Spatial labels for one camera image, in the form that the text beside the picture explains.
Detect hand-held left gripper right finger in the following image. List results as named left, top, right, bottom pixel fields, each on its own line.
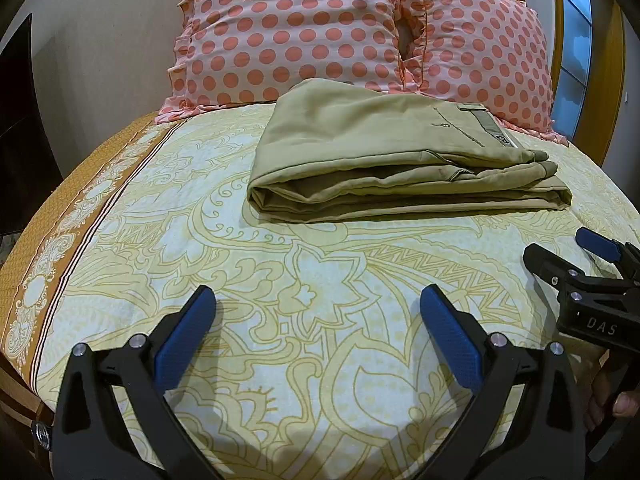
left=414, top=284, right=590, bottom=480

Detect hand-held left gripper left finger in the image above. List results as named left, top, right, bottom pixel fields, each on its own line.
left=50, top=284, right=227, bottom=480

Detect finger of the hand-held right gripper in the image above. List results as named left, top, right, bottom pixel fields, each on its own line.
left=522, top=243, right=587, bottom=294
left=575, top=227, right=640, bottom=282

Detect khaki pants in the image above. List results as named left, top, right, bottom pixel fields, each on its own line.
left=247, top=80, right=574, bottom=224

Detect person's right hand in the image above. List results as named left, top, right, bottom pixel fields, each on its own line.
left=587, top=347, right=640, bottom=433

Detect yellow patterned bed sheet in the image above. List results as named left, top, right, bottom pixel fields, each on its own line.
left=0, top=104, right=640, bottom=480

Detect wooden framed glass window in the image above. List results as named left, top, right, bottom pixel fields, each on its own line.
left=484, top=0, right=632, bottom=172

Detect small pink polka dot pillow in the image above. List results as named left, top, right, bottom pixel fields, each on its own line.
left=395, top=0, right=572, bottom=147

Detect dark cabinet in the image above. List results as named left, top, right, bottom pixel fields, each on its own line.
left=0, top=12, right=64, bottom=242

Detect large pink polka dot pillow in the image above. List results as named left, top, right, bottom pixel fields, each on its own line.
left=154, top=0, right=432, bottom=127

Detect wooden bed frame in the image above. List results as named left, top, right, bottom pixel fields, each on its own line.
left=0, top=354, right=55, bottom=480

